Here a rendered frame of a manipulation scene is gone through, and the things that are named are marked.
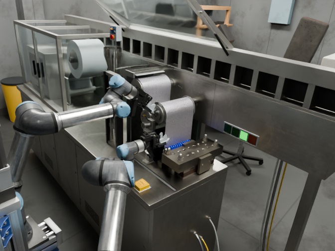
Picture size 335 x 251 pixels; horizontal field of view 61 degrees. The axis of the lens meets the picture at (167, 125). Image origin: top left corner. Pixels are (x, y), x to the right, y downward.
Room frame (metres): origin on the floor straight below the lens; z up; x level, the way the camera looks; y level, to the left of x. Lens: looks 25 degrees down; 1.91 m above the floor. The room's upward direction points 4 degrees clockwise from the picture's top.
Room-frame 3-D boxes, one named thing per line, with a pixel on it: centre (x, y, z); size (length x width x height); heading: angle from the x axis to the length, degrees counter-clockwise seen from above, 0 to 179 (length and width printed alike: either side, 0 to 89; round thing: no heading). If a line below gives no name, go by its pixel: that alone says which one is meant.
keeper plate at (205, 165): (1.53, -0.25, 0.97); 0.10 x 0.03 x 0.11; 132
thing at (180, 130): (1.66, -0.08, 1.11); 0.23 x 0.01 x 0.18; 132
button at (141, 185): (1.34, 0.13, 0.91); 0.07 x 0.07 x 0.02; 42
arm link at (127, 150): (1.39, 0.22, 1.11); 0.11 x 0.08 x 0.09; 132
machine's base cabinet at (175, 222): (2.35, 0.65, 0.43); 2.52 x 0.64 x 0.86; 42
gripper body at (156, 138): (1.50, 0.10, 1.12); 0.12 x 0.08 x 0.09; 132
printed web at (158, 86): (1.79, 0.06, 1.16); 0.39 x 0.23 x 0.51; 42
